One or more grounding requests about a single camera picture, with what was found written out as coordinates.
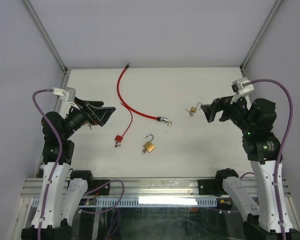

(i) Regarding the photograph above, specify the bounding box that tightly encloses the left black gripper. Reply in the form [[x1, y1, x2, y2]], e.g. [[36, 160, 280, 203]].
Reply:
[[62, 96, 116, 139]]

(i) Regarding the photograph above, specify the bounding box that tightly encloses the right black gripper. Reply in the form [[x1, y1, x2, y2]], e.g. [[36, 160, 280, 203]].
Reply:
[[200, 90, 255, 133]]

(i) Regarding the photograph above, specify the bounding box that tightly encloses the red thin-cable padlock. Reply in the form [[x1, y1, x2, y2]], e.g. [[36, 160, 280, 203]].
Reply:
[[113, 101, 134, 148]]

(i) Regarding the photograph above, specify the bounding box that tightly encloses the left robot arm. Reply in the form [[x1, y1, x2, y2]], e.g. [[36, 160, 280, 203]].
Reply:
[[21, 97, 116, 240]]

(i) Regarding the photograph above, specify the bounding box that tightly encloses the small brass padlock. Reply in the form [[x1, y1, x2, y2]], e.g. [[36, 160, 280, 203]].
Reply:
[[186, 102, 202, 117]]

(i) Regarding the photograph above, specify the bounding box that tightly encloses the open brass padlock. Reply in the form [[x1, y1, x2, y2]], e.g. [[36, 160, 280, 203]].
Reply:
[[141, 134, 155, 155]]

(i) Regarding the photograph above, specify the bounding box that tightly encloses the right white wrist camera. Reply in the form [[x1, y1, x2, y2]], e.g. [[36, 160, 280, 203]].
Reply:
[[230, 77, 254, 104]]

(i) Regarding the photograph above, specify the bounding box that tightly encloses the thick red cable lock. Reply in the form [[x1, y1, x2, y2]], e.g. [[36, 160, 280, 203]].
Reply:
[[116, 62, 173, 127]]

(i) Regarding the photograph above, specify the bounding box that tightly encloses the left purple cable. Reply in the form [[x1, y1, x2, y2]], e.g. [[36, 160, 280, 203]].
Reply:
[[32, 88, 64, 240]]

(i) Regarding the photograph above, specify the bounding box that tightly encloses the white slotted cable duct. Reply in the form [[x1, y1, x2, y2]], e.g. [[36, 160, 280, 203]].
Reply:
[[31, 197, 218, 208]]

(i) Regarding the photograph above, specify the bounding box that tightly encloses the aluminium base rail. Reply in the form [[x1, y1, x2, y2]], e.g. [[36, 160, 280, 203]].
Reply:
[[21, 176, 291, 198]]

